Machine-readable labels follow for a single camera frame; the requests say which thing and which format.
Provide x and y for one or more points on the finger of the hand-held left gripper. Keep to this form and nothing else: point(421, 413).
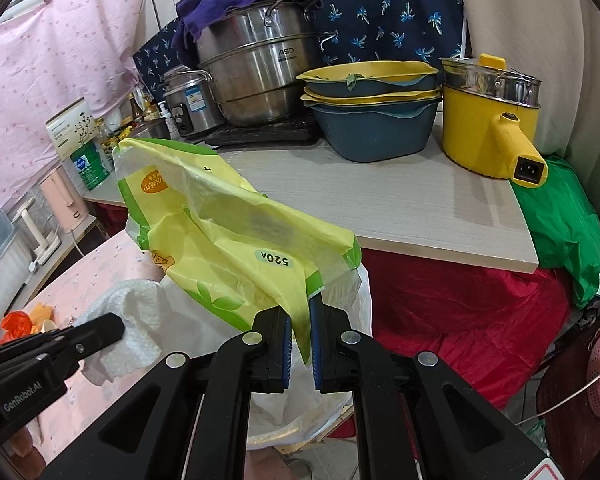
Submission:
point(95, 332)

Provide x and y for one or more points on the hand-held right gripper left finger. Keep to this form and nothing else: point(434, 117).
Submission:
point(280, 345)

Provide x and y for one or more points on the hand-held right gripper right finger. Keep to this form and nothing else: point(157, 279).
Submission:
point(316, 350)

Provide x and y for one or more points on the white paper towel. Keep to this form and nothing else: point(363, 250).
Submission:
point(125, 305)

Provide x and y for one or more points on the trash bin with white liner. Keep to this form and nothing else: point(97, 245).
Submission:
point(352, 305)

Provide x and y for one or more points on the orange plastic bag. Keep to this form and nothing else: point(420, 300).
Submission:
point(15, 322)

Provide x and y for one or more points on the yellow green plastic bag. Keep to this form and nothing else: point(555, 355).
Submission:
point(220, 230)

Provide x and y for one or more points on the pink floral sheet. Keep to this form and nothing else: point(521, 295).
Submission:
point(110, 260)

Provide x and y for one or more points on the pink electric kettle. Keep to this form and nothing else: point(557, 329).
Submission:
point(62, 200)

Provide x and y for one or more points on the red cloth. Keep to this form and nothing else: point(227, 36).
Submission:
point(455, 320)

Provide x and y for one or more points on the green label bottle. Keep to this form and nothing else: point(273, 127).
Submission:
point(90, 165)

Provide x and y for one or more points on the white box with plant print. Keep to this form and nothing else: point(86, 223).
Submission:
point(70, 130)

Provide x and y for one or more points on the black induction cooktop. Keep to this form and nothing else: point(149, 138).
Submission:
point(275, 135)

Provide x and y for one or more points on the small steel pot with lid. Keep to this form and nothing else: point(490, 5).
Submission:
point(155, 127)

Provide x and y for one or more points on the white pump bottle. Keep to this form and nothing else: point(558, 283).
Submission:
point(166, 117)

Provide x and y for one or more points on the brown sauce bottle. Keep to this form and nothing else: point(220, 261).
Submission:
point(136, 107)

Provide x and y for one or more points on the steel rice cooker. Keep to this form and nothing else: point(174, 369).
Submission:
point(195, 105)

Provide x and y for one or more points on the yellow electric pot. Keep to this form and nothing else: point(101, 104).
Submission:
point(470, 130)

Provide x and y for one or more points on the green vegetable leaf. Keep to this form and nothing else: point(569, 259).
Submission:
point(353, 81)

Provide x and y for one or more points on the pink dotted curtain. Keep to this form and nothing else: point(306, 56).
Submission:
point(55, 60)

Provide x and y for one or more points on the large steel steamer pot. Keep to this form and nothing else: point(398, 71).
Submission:
point(260, 70)

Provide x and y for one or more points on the steel steamer insert yellow knob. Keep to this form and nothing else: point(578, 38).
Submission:
point(480, 82)

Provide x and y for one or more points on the navy palm print cloth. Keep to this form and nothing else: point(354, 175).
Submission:
point(380, 15)

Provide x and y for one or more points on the purple towel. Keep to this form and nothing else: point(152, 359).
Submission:
point(220, 5)

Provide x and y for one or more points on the beige curtain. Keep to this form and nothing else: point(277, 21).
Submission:
point(555, 35)

